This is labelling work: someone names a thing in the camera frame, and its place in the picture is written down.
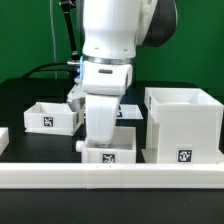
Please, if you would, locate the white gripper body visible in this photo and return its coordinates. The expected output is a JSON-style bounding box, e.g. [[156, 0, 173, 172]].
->
[[85, 94, 120, 144]]

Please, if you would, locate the white front drawer tray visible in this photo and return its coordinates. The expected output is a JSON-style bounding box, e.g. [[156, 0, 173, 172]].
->
[[76, 127, 136, 164]]

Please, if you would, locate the white drawer tray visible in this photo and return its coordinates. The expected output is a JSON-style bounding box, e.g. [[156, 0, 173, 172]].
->
[[76, 127, 136, 164], [24, 102, 84, 136]]

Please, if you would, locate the white drawer cabinet box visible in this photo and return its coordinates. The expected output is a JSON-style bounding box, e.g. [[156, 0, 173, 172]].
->
[[142, 87, 224, 164]]

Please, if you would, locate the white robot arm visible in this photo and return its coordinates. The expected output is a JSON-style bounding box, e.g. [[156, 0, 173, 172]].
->
[[77, 0, 178, 145]]

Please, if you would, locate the white marker tag sheet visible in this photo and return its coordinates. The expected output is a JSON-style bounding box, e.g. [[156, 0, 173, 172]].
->
[[117, 104, 143, 120]]

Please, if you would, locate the white block at left edge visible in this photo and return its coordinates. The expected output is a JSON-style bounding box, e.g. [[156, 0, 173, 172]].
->
[[0, 127, 9, 155]]

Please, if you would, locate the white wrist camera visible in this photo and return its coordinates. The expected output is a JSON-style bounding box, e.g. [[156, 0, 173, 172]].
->
[[67, 84, 85, 112]]

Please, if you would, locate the black cable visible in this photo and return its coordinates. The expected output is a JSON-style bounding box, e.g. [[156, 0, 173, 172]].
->
[[22, 61, 81, 79]]

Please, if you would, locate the white fence wall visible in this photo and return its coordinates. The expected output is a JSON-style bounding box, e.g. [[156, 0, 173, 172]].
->
[[0, 163, 224, 189]]

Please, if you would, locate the black camera stand pole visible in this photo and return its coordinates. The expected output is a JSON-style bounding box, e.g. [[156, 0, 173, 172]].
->
[[59, 0, 79, 60]]

